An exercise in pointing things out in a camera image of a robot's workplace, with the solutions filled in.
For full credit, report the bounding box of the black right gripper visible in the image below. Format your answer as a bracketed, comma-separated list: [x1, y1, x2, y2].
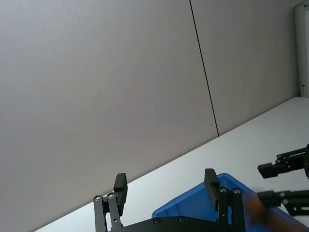
[257, 144, 309, 217]

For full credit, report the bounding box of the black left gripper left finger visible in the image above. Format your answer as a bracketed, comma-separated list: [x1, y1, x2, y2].
[93, 173, 128, 232]

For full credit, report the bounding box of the white door frame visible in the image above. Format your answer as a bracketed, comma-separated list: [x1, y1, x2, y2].
[293, 0, 309, 99]

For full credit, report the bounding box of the blue plastic bin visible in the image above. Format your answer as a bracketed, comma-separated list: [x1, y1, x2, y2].
[151, 173, 309, 232]

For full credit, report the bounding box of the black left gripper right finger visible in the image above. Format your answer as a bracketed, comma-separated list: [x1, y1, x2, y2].
[204, 168, 246, 232]

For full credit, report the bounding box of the brown wooden stick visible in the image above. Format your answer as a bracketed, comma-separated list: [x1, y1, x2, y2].
[242, 191, 309, 232]

